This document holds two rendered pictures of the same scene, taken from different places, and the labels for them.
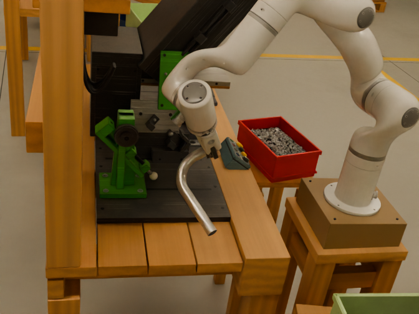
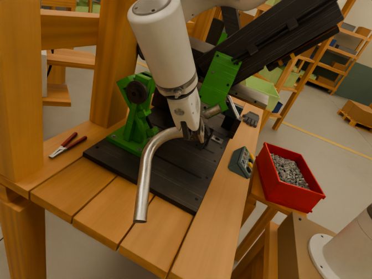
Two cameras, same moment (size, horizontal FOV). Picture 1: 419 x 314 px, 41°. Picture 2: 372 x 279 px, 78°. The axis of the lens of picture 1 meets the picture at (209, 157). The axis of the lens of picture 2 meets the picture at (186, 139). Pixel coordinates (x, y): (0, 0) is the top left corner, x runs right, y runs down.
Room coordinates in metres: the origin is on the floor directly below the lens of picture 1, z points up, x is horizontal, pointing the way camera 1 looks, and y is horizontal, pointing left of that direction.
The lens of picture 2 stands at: (0.97, -0.21, 1.43)
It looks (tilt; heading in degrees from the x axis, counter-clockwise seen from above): 31 degrees down; 25
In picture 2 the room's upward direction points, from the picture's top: 20 degrees clockwise
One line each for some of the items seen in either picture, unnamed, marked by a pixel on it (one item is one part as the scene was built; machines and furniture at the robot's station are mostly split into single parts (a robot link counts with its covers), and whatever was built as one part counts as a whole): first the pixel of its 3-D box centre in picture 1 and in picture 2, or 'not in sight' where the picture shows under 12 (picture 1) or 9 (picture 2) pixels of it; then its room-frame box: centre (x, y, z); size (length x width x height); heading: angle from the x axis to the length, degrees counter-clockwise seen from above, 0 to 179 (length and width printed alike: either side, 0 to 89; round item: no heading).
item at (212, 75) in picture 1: (177, 75); (229, 87); (2.05, 0.17, 1.11); 0.39 x 0.16 x 0.03; 105
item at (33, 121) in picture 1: (50, 47); (144, 29); (1.86, 0.60, 1.23); 1.30 x 0.05 x 0.09; 15
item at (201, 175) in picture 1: (149, 135); (191, 122); (1.95, 0.25, 0.89); 1.10 x 0.42 x 0.02; 15
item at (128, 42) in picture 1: (114, 80); (185, 76); (2.02, 0.41, 1.07); 0.30 x 0.18 x 0.34; 15
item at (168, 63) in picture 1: (174, 77); (220, 79); (1.89, 0.17, 1.17); 0.13 x 0.12 x 0.20; 15
